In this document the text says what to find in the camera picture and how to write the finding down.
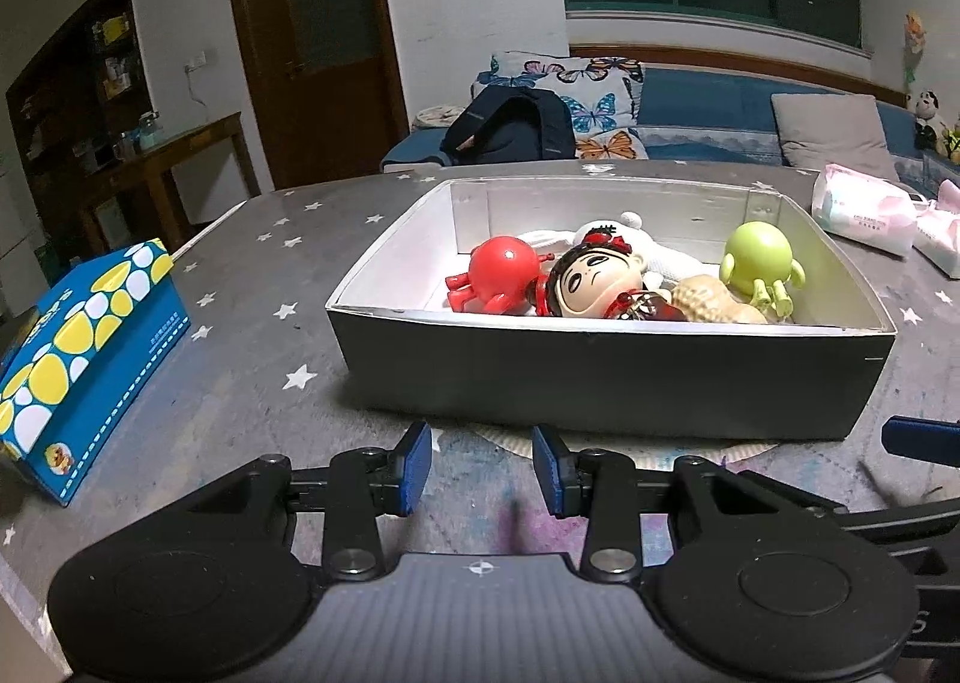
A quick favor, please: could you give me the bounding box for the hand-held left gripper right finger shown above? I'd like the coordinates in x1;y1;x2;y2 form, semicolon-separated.
531;422;797;579

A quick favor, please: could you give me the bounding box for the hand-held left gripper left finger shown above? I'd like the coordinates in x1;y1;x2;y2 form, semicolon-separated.
169;420;434;583

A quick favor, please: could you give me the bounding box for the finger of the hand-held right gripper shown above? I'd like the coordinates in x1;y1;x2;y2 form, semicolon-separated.
825;488;960;550
880;415;960;469

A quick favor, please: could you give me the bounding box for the grey cardboard box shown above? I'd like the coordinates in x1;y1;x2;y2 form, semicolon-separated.
325;177;898;443

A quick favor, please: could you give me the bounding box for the big-head doll with red bow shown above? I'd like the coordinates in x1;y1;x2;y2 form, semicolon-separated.
534;233;688;321

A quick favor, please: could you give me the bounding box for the red round toy figure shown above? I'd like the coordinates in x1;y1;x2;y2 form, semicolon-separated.
445;236;545;316

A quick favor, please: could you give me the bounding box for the beige peanut toy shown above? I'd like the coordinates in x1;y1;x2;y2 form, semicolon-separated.
669;275;770;325

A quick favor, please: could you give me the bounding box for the white paper plate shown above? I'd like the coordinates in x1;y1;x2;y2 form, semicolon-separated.
469;422;785;464

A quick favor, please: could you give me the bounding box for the small pink tissue pack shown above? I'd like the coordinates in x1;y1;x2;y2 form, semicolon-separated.
910;178;960;280

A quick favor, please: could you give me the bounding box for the grey star-print tablecloth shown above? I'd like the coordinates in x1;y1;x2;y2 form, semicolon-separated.
0;158;960;683

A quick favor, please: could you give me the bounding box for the large pink tissue pack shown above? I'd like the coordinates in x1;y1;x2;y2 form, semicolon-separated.
812;163;920;257

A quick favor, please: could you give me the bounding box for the white plush rabbit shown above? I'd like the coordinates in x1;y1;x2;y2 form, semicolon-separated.
517;210;707;296

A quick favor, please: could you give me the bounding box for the green round toy figure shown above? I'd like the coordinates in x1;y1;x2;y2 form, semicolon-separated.
718;220;808;317

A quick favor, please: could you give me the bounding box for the panda plush toy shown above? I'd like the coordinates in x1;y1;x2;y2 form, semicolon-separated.
904;90;948;152

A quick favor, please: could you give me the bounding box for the grey pillow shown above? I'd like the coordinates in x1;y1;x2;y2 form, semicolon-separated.
771;93;902;175

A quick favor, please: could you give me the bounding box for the blue spotted tissue box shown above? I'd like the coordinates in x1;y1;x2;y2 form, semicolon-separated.
0;237;191;509

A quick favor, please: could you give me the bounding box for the dark backpack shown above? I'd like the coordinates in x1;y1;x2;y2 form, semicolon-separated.
440;85;578;167

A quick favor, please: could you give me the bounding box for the beige cloth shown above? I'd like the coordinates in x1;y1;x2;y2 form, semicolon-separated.
412;103;470;130

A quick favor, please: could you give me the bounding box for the butterfly print pillow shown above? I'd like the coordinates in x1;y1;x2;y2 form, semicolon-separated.
472;51;648;161

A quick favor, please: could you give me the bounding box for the wooden side table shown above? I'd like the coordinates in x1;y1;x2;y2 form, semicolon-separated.
78;111;263;257

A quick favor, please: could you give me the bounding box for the blue sofa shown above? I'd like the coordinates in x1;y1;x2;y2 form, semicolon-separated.
380;64;960;186

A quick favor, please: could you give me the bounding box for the brown wooden door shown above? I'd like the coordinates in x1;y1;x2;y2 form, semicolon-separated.
219;0;410;191

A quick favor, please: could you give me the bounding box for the dark wooden shelf cabinet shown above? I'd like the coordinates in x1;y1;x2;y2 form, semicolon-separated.
5;0;152;279

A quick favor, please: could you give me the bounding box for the flower wall decoration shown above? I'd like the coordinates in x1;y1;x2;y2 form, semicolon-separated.
903;11;928;85

